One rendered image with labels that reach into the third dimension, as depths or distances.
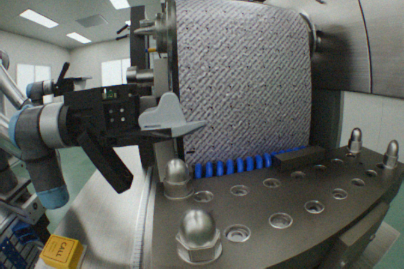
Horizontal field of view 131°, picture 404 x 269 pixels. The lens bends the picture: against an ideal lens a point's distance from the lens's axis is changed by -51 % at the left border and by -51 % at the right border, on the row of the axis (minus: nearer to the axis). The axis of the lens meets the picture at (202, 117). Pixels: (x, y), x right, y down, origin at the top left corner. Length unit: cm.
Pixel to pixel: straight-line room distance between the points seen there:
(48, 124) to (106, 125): 10
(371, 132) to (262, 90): 280
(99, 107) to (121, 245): 24
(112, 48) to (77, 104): 599
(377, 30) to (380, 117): 258
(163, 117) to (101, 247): 26
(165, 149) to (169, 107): 14
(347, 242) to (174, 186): 19
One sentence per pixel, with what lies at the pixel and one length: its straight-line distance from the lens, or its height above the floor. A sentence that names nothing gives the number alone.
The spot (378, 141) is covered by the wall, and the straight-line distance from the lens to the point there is 298.
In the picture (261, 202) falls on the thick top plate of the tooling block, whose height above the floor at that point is 103.
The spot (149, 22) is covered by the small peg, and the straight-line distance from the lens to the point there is 33.
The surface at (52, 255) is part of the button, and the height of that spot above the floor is 92.
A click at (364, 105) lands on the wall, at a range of 306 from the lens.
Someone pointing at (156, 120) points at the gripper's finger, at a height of 111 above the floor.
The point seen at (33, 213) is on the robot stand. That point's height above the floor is 73.
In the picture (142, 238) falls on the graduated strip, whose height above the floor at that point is 90.
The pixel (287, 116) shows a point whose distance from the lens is 33.
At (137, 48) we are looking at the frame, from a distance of 61.
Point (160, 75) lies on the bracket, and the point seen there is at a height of 117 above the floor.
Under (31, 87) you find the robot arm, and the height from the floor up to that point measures 123.
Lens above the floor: 116
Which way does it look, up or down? 11 degrees down
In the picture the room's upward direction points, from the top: 3 degrees counter-clockwise
